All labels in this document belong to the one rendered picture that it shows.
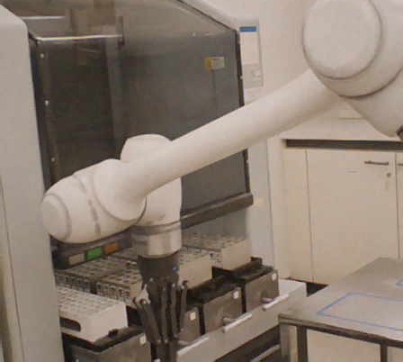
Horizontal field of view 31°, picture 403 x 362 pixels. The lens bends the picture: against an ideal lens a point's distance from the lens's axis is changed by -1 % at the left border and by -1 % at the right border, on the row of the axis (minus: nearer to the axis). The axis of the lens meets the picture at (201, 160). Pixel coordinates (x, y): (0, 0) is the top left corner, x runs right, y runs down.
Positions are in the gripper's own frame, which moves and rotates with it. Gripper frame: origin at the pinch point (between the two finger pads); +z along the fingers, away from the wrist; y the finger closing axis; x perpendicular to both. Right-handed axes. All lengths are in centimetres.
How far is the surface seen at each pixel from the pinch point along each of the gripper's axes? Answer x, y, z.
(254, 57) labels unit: -20, -61, -53
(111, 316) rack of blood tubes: -15.4, -0.4, -5.0
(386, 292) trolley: 21, -46, -2
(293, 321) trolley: 12.0, -24.2, -0.8
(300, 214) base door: -123, -229, 35
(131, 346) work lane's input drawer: -11.7, -1.7, 1.0
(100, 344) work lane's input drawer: -12.9, 5.1, -1.6
